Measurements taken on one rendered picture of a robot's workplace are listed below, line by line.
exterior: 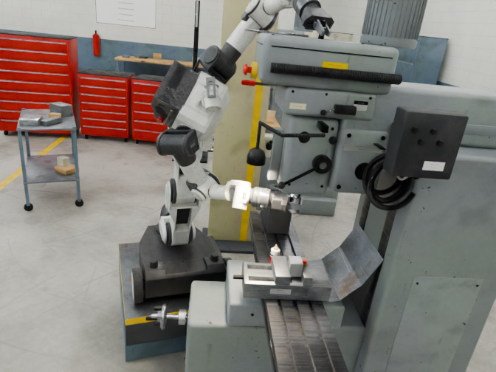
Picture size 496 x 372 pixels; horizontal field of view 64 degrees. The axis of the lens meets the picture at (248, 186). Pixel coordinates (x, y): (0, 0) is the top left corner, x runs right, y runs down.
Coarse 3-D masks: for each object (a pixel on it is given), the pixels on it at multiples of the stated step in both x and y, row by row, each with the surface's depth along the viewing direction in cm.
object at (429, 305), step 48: (432, 192) 145; (480, 192) 147; (384, 240) 164; (432, 240) 153; (480, 240) 155; (384, 288) 163; (432, 288) 162; (480, 288) 164; (384, 336) 170; (432, 336) 172
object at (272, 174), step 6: (282, 132) 154; (276, 138) 155; (282, 138) 155; (276, 144) 156; (282, 144) 156; (276, 150) 156; (270, 156) 159; (276, 156) 158; (270, 162) 160; (276, 162) 159; (270, 168) 159; (276, 168) 160; (270, 174) 160; (276, 174) 160
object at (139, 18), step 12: (96, 0) 931; (108, 0) 933; (120, 0) 935; (132, 0) 937; (144, 0) 938; (96, 12) 940; (108, 12) 942; (120, 12) 944; (132, 12) 946; (144, 12) 948; (120, 24) 955; (132, 24) 957; (144, 24) 959
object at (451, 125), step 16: (400, 112) 122; (416, 112) 119; (432, 112) 120; (448, 112) 123; (400, 128) 122; (416, 128) 119; (432, 128) 121; (448, 128) 121; (464, 128) 122; (400, 144) 122; (416, 144) 122; (432, 144) 123; (448, 144) 123; (384, 160) 132; (400, 160) 124; (416, 160) 124; (432, 160) 125; (448, 160) 125; (416, 176) 127; (432, 176) 127; (448, 176) 127
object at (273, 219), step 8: (272, 184) 218; (272, 192) 208; (280, 192) 209; (264, 216) 215; (272, 216) 204; (280, 216) 205; (288, 216) 205; (264, 224) 214; (272, 224) 206; (280, 224) 206; (288, 224) 207; (272, 232) 208; (280, 232) 208; (288, 232) 209
